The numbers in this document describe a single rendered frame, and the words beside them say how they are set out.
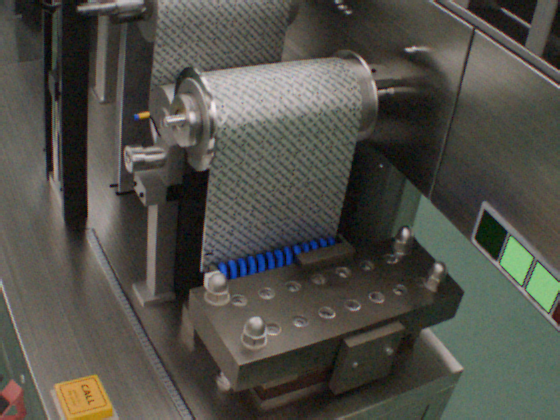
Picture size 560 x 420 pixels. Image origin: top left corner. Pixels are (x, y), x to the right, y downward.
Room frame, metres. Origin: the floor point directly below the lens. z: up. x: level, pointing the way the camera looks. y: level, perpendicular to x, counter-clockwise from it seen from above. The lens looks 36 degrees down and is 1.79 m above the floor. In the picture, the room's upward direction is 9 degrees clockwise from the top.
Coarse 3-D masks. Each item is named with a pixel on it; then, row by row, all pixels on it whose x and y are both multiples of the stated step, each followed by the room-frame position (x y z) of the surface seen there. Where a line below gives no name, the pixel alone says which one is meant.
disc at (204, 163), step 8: (184, 72) 0.96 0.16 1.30; (192, 72) 0.93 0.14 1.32; (176, 80) 0.98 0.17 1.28; (200, 80) 0.91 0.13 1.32; (176, 88) 0.97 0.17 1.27; (200, 88) 0.91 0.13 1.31; (208, 88) 0.89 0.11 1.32; (208, 96) 0.89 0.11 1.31; (208, 104) 0.88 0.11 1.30; (208, 112) 0.88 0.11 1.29; (216, 120) 0.87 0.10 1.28; (216, 128) 0.86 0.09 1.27; (216, 136) 0.86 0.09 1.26; (216, 144) 0.86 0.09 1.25; (208, 152) 0.87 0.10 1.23; (192, 160) 0.91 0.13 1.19; (200, 160) 0.89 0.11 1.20; (208, 160) 0.87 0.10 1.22; (200, 168) 0.89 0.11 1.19
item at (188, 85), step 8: (352, 64) 1.06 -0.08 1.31; (184, 80) 0.95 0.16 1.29; (192, 80) 0.93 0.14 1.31; (360, 80) 1.03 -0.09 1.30; (184, 88) 0.95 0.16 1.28; (192, 88) 0.92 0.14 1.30; (360, 88) 1.02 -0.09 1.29; (200, 96) 0.90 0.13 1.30; (368, 96) 1.02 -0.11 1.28; (200, 104) 0.90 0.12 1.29; (368, 104) 1.02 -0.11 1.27; (208, 120) 0.88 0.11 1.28; (208, 128) 0.87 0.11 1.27; (360, 128) 1.02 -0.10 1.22; (208, 136) 0.87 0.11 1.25; (200, 144) 0.89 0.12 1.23; (208, 144) 0.87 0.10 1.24; (192, 152) 0.91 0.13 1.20; (200, 152) 0.89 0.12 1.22
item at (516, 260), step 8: (512, 240) 0.82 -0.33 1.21; (512, 248) 0.81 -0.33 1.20; (520, 248) 0.80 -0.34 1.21; (504, 256) 0.82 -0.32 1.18; (512, 256) 0.81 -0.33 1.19; (520, 256) 0.80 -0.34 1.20; (528, 256) 0.79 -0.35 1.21; (504, 264) 0.82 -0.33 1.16; (512, 264) 0.81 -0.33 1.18; (520, 264) 0.80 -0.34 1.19; (528, 264) 0.78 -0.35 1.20; (512, 272) 0.80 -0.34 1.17; (520, 272) 0.79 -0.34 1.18; (520, 280) 0.79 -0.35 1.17
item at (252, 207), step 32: (288, 160) 0.94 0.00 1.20; (320, 160) 0.97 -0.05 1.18; (352, 160) 1.00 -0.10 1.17; (224, 192) 0.88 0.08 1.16; (256, 192) 0.91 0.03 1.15; (288, 192) 0.94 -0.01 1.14; (320, 192) 0.98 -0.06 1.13; (224, 224) 0.89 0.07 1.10; (256, 224) 0.92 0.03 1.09; (288, 224) 0.95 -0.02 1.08; (320, 224) 0.98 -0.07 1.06; (224, 256) 0.89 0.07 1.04
